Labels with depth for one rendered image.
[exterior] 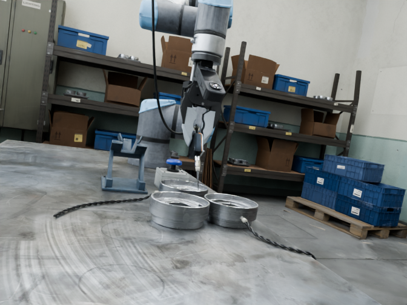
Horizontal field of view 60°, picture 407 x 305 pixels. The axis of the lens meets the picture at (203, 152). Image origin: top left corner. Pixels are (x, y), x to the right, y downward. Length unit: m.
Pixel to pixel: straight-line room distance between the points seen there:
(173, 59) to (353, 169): 2.46
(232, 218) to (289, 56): 4.98
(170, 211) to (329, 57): 5.49
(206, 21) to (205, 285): 0.58
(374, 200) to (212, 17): 3.62
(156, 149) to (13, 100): 3.40
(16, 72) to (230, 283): 4.16
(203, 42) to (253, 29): 4.49
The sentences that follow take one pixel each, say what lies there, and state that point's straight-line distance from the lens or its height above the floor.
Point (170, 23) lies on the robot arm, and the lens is 0.94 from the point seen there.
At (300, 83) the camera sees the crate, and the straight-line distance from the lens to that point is 5.02.
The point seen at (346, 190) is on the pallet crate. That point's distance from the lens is 4.49.
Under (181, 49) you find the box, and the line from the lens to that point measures 4.33.
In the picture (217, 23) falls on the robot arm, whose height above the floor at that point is 1.20.
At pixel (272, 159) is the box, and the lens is 4.85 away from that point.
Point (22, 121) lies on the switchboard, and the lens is 4.46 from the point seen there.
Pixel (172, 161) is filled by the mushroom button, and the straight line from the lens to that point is 0.87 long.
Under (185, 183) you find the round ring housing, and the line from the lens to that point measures 0.81.
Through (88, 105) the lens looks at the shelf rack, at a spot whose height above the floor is 0.94.
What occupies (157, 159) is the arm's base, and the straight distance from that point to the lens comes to 1.17.
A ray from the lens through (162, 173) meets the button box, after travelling 0.86.
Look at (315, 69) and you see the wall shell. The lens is 5.80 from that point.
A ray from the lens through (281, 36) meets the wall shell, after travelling 5.52.
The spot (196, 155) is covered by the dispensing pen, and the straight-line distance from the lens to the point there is 0.80.
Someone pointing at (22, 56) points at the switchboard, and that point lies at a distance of 4.47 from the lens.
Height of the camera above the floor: 0.99
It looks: 5 degrees down
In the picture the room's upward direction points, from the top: 9 degrees clockwise
